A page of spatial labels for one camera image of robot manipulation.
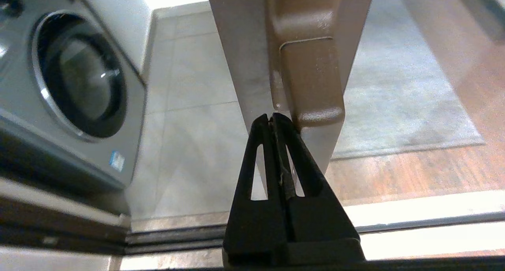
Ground grey front-load washing machine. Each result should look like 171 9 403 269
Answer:
0 0 148 191

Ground wooden door handle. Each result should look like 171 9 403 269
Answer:
266 0 346 129

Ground dark metal floor track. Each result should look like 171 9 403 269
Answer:
0 196 505 259

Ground brown framed glass sliding door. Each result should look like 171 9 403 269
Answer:
204 0 505 234

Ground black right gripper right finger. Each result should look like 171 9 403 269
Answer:
271 112 367 264

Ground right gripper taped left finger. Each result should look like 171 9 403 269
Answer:
222 113 292 267

